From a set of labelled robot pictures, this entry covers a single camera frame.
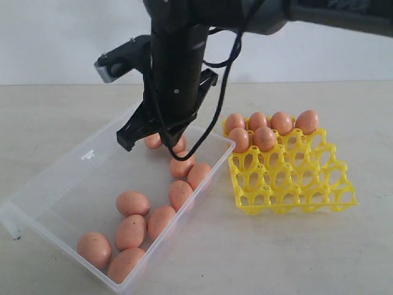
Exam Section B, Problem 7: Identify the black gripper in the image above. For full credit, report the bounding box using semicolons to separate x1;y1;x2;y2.
116;69;218;154

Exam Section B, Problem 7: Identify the brown egg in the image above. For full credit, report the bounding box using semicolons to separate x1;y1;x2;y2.
270;111;293;135
172;135;187;154
295;110;319;135
168;180;193;211
144;133;162;150
224;113;245;133
169;155;195;179
248;112;270;132
147;205;176;240
77;232;112;270
107;248;146;284
187;163;211;190
115;191;150;217
228;127;250;153
253;126;278;152
115;214;147;251

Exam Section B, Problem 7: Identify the clear plastic storage box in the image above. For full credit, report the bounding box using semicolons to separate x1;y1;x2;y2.
0;103;236;294

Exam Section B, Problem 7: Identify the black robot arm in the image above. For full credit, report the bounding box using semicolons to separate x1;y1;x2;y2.
96;1;392;151

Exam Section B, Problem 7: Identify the yellow plastic egg tray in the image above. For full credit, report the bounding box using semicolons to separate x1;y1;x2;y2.
228;128;358;215

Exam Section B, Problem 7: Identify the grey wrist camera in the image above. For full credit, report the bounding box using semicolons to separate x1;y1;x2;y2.
94;34;151;84

